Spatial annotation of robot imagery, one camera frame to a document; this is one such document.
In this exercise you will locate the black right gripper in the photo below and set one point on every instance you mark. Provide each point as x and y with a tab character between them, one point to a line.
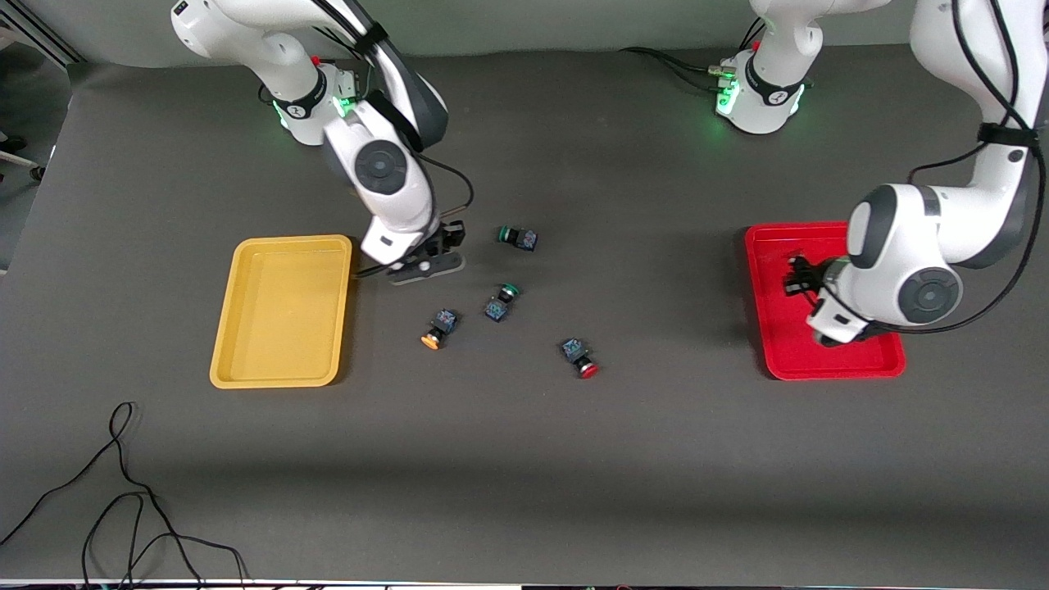
450	235

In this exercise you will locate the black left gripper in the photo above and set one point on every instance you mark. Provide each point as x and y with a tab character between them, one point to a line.
804	275

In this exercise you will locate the yellow push button switch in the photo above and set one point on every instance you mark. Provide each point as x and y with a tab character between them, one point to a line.
442	324

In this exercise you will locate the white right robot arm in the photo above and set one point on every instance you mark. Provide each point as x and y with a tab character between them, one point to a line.
401	205

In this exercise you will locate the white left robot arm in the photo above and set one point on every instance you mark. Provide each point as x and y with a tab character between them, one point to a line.
983	197

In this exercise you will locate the red plastic tray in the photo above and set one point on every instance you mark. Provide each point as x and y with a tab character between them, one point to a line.
778	344

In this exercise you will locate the yellow plastic tray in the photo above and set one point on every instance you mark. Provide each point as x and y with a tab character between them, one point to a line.
283	311

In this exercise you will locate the silver base connector plug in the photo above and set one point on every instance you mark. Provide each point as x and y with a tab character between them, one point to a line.
723	74

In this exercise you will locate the dark grey table mat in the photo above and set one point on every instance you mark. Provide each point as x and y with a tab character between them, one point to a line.
524	459

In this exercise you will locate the white chair base leg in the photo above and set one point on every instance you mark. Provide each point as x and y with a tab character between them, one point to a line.
20	164

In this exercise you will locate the green push button switch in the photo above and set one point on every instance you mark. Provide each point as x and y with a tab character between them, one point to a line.
524	240
496	310

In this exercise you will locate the aluminium frame profile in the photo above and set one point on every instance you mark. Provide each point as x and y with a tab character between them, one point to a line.
49	41

